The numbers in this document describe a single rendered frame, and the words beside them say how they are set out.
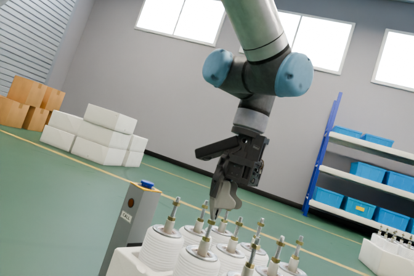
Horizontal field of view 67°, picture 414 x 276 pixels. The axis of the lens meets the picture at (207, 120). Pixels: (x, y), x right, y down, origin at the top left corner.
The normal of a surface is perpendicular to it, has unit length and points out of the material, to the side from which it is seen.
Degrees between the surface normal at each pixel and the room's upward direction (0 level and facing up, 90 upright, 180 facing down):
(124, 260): 90
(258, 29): 126
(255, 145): 90
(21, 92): 90
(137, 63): 90
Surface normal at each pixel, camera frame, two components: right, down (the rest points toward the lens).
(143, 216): 0.73, 0.18
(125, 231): -0.60, -0.27
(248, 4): -0.04, 0.54
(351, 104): -0.25, -0.17
